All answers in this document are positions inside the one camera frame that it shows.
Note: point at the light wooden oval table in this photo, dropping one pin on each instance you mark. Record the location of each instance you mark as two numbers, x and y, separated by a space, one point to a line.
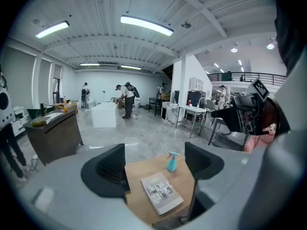
148 166

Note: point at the magazine with cover photos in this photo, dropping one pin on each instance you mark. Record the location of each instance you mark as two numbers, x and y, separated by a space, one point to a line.
160 193

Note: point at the marble pattern counter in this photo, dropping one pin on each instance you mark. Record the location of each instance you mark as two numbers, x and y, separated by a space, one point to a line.
170 111

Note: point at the round ceiling lamp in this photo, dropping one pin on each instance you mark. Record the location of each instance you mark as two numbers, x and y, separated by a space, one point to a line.
234 49
270 46

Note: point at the brown cardboard box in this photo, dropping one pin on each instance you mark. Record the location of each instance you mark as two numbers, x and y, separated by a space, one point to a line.
72 105

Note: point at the yellow bottle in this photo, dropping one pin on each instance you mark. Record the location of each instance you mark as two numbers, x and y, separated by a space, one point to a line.
65 106

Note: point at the long ceiling light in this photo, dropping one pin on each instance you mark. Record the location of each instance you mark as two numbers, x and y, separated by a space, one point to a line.
146 24
131 67
90 64
51 30

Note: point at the steel frame sink table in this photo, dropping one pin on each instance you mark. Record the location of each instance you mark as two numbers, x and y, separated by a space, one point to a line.
192 109

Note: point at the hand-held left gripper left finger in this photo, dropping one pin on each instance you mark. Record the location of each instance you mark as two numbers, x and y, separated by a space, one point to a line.
105 174

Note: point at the pink cushioned armchair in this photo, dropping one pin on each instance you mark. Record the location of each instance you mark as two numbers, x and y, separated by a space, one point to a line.
254 142

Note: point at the white small cabinet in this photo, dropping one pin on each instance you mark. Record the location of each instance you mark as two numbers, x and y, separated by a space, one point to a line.
19 121

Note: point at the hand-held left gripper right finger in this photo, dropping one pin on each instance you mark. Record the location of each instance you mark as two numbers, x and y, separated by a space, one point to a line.
204 164

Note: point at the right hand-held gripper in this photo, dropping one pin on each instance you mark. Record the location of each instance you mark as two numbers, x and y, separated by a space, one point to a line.
249 114

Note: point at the dark wooden cabinet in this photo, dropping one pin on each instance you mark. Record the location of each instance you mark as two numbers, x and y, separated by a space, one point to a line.
55 138

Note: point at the teal spray bottle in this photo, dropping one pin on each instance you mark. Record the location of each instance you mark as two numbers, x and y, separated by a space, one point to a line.
172 165

